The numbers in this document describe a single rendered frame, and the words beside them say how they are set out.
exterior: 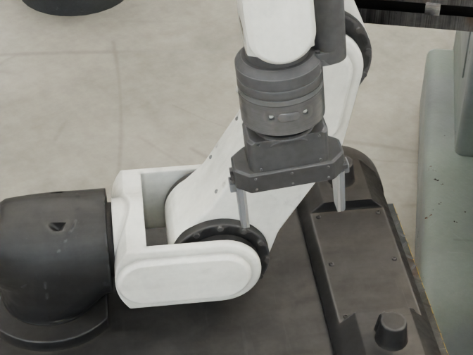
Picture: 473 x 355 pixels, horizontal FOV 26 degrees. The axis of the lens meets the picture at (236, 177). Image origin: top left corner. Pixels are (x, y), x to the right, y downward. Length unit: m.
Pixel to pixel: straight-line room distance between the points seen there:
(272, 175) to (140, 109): 1.85
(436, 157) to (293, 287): 0.94
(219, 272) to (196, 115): 1.49
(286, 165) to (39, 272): 0.49
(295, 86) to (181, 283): 0.51
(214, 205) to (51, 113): 1.57
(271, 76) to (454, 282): 1.22
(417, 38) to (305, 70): 2.27
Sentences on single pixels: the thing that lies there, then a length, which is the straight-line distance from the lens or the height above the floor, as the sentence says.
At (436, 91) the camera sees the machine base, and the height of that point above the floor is 0.20.
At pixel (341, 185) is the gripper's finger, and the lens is 1.12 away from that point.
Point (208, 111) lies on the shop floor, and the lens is 2.90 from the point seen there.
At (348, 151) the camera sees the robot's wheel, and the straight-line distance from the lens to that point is 1.80.
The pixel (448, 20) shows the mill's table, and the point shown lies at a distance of 1.70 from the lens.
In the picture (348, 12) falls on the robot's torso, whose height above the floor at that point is 1.07.
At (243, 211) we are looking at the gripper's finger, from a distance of 1.12.
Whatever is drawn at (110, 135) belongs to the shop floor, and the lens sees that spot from 2.83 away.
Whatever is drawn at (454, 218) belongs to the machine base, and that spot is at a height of 0.20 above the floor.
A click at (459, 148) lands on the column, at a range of 2.46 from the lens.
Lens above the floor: 1.70
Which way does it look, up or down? 40 degrees down
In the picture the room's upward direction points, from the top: straight up
